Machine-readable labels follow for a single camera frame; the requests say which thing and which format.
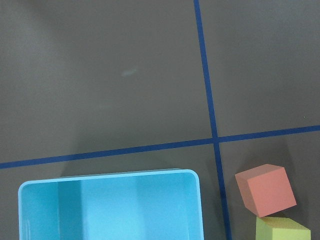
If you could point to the light blue plastic bin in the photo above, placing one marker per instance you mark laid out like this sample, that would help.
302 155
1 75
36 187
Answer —
139 205

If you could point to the orange foam cube right side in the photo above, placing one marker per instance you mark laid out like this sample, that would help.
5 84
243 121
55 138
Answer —
265 189

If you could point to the yellow foam cube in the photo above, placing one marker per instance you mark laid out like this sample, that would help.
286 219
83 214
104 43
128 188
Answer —
280 228

